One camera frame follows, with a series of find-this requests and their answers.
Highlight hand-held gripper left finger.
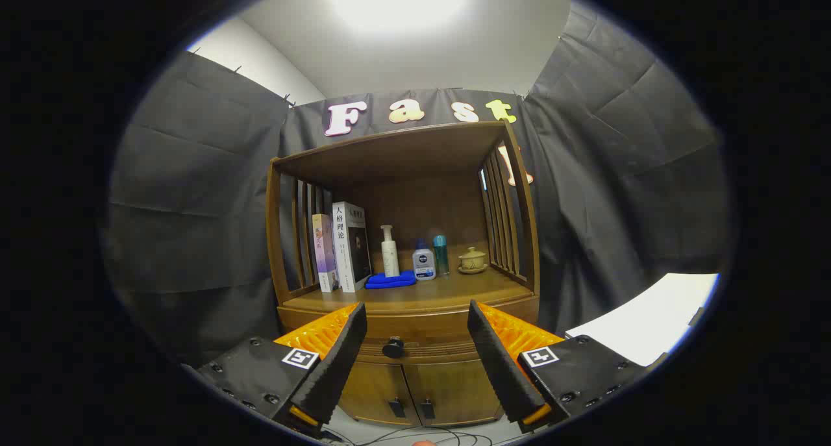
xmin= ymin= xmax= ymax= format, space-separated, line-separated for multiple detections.
xmin=195 ymin=301 xmax=368 ymax=434

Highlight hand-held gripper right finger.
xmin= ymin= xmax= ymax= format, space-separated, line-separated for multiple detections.
xmin=467 ymin=299 xmax=650 ymax=434

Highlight brown wooden drawer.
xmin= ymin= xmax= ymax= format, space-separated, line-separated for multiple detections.
xmin=279 ymin=306 xmax=540 ymax=364

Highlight wooden cabinet door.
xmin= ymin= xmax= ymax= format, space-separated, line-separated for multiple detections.
xmin=403 ymin=358 xmax=504 ymax=427
xmin=338 ymin=360 xmax=421 ymax=427

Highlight wooden countertop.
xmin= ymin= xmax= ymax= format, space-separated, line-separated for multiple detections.
xmin=286 ymin=267 xmax=534 ymax=314

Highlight brown wooden cabinet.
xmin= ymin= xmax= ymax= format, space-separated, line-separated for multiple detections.
xmin=265 ymin=120 xmax=541 ymax=428

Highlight blue folded cloth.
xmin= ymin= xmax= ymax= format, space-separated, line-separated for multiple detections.
xmin=364 ymin=270 xmax=417 ymax=290

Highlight beige lidded teacup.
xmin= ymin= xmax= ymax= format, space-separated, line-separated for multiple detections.
xmin=458 ymin=247 xmax=488 ymax=275

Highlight white book with portrait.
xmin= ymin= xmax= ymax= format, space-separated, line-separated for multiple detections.
xmin=332 ymin=201 xmax=373 ymax=293

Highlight purple book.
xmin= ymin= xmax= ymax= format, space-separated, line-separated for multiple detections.
xmin=312 ymin=214 xmax=340 ymax=293

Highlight white pump bottle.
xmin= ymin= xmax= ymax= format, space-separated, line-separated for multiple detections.
xmin=380 ymin=225 xmax=401 ymax=278

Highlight white bottle with blue cap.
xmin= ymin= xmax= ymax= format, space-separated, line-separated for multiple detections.
xmin=412 ymin=239 xmax=437 ymax=282

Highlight white appliance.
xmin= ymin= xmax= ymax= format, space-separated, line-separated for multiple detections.
xmin=565 ymin=273 xmax=720 ymax=367

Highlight black backdrop cloth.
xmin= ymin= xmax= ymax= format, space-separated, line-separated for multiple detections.
xmin=104 ymin=1 xmax=734 ymax=369

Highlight black floor cables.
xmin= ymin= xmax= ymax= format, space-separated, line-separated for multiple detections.
xmin=325 ymin=423 xmax=507 ymax=446

